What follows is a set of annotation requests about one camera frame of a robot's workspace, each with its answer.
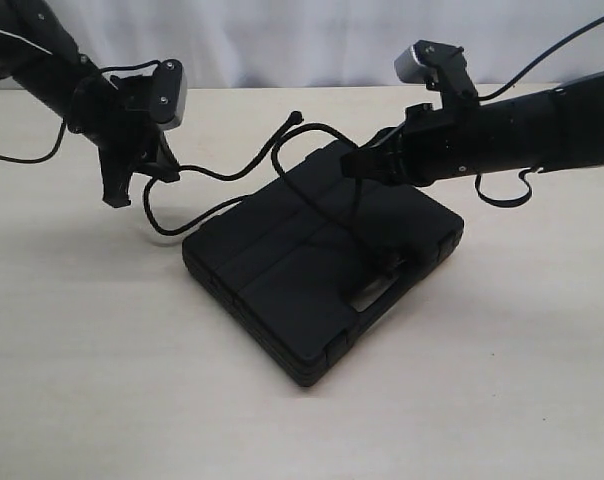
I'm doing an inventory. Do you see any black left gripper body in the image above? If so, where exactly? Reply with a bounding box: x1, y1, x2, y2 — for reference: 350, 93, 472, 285
67, 73, 159, 172

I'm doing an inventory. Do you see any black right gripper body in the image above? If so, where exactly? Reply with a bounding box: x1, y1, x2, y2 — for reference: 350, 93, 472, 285
376, 103, 477, 187

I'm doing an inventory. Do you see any black cord with loop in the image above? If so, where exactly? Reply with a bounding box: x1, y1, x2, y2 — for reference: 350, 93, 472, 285
141, 110, 413, 281

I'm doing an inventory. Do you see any black plastic tool case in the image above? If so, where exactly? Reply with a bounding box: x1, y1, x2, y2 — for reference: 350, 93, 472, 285
182, 141, 464, 387

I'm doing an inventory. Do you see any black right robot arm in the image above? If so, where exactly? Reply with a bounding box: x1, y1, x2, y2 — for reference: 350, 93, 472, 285
340, 71, 604, 187

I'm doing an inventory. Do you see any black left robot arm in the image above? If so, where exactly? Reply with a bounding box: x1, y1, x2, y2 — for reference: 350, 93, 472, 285
0, 1, 187, 208

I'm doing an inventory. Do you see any white backdrop curtain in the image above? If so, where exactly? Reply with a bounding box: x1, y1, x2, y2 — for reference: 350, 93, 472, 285
0, 1, 604, 88

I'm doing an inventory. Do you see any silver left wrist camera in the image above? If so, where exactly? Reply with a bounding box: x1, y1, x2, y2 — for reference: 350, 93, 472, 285
109, 58, 189, 132

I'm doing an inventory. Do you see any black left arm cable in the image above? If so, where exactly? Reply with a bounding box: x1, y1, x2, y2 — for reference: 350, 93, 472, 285
0, 58, 163, 164

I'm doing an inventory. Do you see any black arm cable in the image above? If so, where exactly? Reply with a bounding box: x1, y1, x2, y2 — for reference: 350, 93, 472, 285
0, 58, 163, 164
471, 0, 604, 209

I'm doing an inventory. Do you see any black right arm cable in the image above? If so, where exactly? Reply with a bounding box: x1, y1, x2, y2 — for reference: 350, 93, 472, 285
471, 0, 604, 209

